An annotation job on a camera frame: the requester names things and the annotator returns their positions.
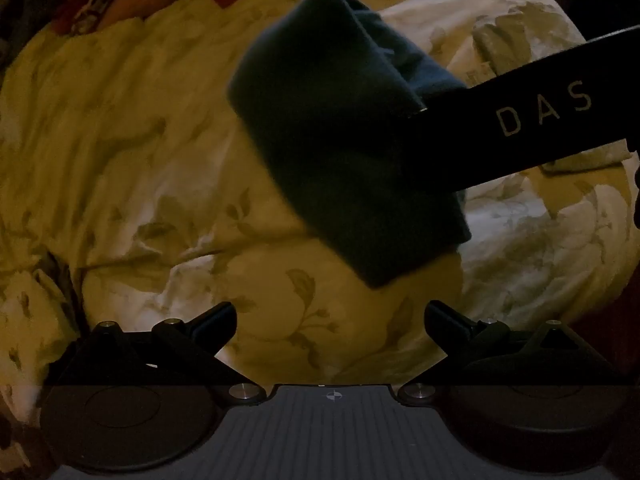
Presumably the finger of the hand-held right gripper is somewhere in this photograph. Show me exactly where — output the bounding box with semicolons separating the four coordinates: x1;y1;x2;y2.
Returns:
406;94;434;120

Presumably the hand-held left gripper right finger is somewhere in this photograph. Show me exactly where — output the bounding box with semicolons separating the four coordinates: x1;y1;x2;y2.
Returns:
397;300;583;407

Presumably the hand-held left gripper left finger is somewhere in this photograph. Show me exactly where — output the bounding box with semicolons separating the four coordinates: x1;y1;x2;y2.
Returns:
75;301;268;406

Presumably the teal knitted sweater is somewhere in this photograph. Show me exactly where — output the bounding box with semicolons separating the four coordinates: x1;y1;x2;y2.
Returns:
227;0;473;290

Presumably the cream floral bed cover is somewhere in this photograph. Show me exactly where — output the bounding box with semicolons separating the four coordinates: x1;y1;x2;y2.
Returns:
0;0;640;461

